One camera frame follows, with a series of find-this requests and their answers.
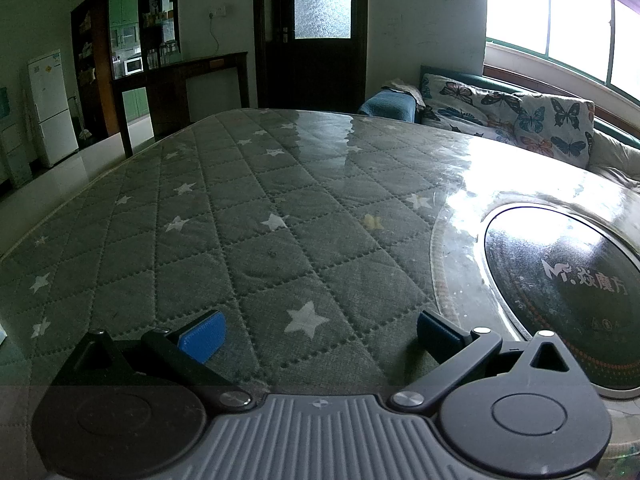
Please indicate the window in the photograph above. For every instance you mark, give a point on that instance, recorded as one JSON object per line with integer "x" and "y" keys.
{"x": 575, "y": 10}

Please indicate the white cloth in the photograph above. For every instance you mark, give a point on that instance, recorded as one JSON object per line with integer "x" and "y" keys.
{"x": 405, "y": 89}

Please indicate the dark wooden shelf cabinet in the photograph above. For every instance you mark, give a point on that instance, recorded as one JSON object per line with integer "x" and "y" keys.
{"x": 165, "y": 0}

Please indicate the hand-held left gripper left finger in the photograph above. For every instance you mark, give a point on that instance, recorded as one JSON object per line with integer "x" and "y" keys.
{"x": 202, "y": 335}

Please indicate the teal sofa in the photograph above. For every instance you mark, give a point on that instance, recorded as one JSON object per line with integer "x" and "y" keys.
{"x": 505, "y": 86}

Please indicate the blue blanket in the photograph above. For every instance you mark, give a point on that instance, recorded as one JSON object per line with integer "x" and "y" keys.
{"x": 385, "y": 107}

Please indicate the dark wooden console table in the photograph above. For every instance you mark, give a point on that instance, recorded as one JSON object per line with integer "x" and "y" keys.
{"x": 200, "y": 80}

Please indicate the black round cooktop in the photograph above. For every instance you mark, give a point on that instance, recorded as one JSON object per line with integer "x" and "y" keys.
{"x": 575, "y": 310}

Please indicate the white microwave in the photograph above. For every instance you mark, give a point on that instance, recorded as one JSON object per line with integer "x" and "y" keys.
{"x": 133, "y": 65}

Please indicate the white refrigerator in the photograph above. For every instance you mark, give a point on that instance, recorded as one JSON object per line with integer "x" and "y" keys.
{"x": 52, "y": 110}

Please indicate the dark frosted glass door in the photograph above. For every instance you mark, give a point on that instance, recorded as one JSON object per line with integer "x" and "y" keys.
{"x": 310, "y": 45}

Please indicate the white wall outlet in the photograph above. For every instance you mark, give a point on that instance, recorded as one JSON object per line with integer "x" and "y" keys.
{"x": 216, "y": 11}

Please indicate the large butterfly print pillow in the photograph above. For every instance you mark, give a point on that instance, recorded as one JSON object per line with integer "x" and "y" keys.
{"x": 555, "y": 125}

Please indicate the grey pillow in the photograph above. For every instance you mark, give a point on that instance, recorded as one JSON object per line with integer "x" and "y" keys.
{"x": 617, "y": 157}

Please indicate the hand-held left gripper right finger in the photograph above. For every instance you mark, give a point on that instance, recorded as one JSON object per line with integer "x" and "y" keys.
{"x": 440, "y": 335}

